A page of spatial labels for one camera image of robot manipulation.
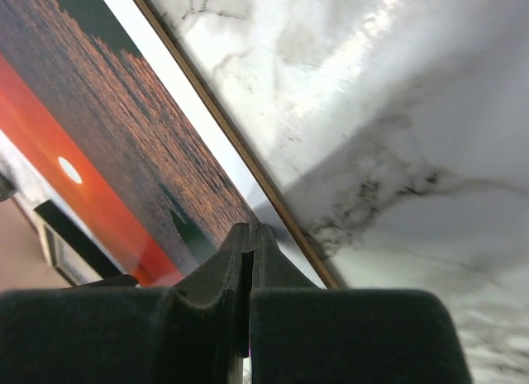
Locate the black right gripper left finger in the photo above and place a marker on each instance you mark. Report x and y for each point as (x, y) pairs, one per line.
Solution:
(112, 332)

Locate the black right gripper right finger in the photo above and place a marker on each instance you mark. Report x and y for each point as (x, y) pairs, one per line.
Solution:
(300, 333)

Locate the light wooden picture frame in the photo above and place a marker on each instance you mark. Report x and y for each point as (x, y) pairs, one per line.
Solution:
(68, 250)

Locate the red sunset photo board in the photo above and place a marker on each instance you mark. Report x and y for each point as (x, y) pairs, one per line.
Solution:
(101, 115)

